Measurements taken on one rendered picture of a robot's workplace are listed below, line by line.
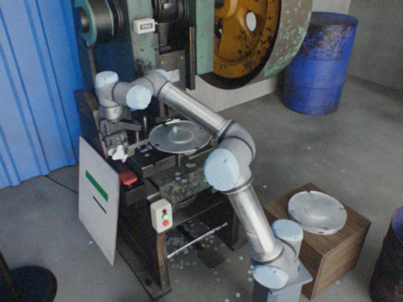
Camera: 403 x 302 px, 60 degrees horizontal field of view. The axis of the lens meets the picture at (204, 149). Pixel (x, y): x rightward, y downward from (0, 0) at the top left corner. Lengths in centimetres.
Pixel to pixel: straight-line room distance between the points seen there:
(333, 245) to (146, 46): 123
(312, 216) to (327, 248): 19
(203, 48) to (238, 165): 68
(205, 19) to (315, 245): 114
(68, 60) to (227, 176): 184
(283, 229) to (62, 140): 195
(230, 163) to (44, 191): 195
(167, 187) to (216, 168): 58
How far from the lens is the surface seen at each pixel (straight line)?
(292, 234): 133
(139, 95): 114
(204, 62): 158
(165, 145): 159
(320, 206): 194
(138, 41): 138
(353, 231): 191
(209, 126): 118
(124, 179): 144
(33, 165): 288
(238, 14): 170
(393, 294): 195
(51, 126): 278
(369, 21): 471
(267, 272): 124
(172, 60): 154
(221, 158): 103
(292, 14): 147
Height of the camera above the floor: 163
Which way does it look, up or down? 33 degrees down
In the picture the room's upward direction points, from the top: straight up
